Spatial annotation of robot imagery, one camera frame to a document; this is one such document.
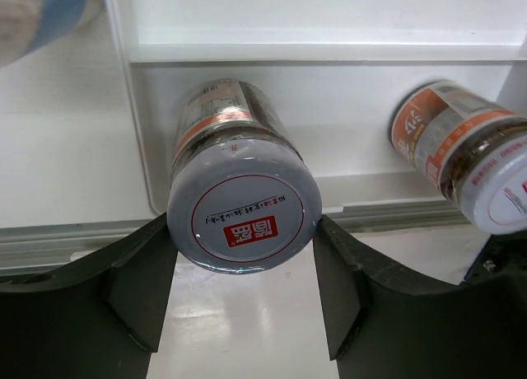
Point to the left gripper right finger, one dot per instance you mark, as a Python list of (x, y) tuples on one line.
[(385, 320)]

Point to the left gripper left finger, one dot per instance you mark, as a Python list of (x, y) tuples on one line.
[(100, 316)]

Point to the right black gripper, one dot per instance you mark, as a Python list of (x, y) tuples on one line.
[(501, 255)]

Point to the white-lid sauce jar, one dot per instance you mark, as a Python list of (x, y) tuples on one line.
[(472, 150), (242, 200)]

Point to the white tiered plastic tray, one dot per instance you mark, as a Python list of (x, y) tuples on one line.
[(88, 122)]

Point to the left silver-lid shaker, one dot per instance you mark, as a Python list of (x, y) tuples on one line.
[(28, 25)]

